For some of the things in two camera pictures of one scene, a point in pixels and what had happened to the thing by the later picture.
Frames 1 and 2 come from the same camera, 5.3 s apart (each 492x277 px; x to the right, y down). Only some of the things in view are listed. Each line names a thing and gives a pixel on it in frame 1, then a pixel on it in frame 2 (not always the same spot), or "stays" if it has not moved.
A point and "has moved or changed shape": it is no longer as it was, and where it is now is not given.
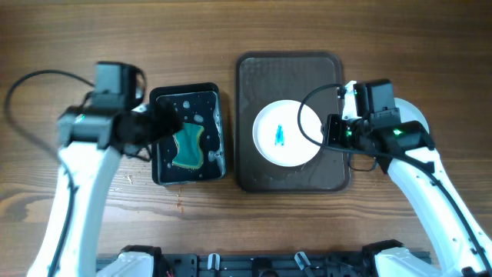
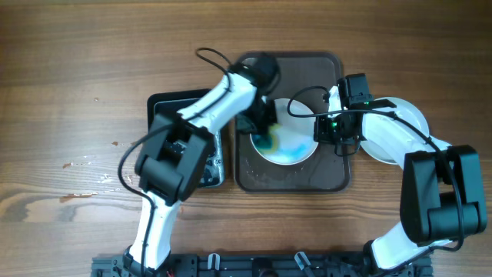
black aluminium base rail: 304,264 stays
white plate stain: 277,137 stays
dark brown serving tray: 314,78 stays
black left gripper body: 152,125 → 257,116
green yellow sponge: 190,154 has moved or changed shape
